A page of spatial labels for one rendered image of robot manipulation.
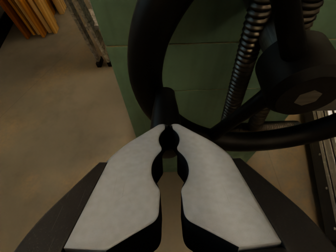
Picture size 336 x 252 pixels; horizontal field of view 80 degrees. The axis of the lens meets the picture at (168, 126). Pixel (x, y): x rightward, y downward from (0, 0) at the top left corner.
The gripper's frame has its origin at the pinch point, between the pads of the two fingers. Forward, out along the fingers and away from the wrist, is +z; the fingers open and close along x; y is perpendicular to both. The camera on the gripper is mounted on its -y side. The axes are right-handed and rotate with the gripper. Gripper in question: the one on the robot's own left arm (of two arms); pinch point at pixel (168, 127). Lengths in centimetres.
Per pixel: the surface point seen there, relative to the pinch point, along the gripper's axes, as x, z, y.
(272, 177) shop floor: 48, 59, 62
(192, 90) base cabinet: 5.5, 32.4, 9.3
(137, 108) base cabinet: -7.8, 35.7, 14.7
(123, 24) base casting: -6.6, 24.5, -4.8
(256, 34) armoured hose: 9.1, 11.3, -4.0
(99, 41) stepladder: -39, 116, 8
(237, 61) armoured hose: 8.4, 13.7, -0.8
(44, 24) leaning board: -88, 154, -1
